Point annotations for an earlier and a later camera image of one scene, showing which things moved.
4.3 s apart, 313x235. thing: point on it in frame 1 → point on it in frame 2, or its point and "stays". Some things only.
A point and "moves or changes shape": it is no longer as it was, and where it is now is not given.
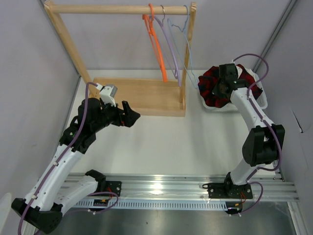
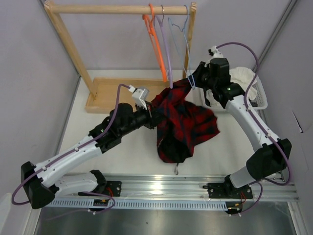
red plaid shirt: [207, 81] moves or changes shape
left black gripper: [127, 120] → [151, 115]
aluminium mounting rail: [186, 187] stays
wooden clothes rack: [149, 97] stays
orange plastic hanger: [149, 20] stays
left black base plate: [113, 186] stays
